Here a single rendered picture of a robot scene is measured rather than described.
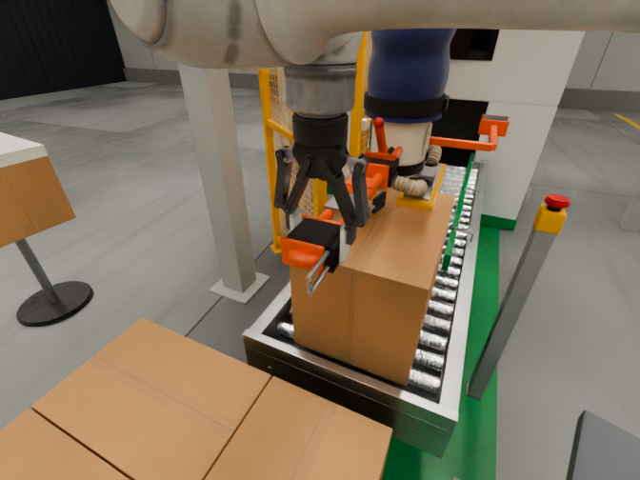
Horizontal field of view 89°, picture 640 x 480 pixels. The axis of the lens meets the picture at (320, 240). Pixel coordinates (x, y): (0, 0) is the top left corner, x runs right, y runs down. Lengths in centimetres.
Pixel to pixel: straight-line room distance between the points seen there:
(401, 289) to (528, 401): 124
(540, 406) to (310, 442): 127
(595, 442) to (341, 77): 89
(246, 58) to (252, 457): 94
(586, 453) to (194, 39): 97
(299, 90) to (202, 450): 93
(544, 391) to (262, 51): 198
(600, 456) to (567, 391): 116
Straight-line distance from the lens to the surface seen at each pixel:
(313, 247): 49
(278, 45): 27
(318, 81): 42
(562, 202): 126
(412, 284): 86
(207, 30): 26
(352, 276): 90
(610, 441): 102
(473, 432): 179
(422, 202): 95
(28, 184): 212
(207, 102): 175
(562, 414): 203
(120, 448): 117
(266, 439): 106
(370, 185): 71
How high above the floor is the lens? 149
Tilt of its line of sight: 33 degrees down
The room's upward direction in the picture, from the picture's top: straight up
